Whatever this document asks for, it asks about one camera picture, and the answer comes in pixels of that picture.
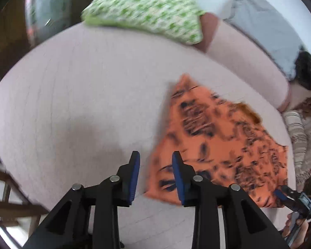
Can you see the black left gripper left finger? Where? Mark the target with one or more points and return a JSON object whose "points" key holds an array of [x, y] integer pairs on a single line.
{"points": [[87, 217]]}

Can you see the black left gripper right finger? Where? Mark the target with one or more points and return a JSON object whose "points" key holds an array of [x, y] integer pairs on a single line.
{"points": [[245, 224]]}

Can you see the orange floral garment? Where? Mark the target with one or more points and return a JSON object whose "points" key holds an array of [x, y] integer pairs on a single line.
{"points": [[224, 142]]}

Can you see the right hand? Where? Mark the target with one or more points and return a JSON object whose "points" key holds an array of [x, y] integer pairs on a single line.
{"points": [[304, 225]]}

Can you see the beige striped pillow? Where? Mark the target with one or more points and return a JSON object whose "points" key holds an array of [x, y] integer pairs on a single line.
{"points": [[299, 129]]}

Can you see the wooden chair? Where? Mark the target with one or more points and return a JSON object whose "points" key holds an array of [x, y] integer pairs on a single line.
{"points": [[16, 210]]}

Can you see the pink quilted mattress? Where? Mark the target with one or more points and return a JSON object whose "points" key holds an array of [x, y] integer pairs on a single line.
{"points": [[74, 108]]}

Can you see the pink quilted bolster cushion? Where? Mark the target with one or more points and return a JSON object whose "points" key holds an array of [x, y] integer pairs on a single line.
{"points": [[235, 51]]}

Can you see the grey pillow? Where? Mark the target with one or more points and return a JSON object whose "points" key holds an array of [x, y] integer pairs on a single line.
{"points": [[264, 25]]}

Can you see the wooden mirrored wardrobe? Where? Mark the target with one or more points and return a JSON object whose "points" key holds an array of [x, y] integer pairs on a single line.
{"points": [[24, 24]]}

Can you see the green patterned pillow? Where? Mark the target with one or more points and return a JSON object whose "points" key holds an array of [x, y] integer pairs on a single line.
{"points": [[175, 19]]}

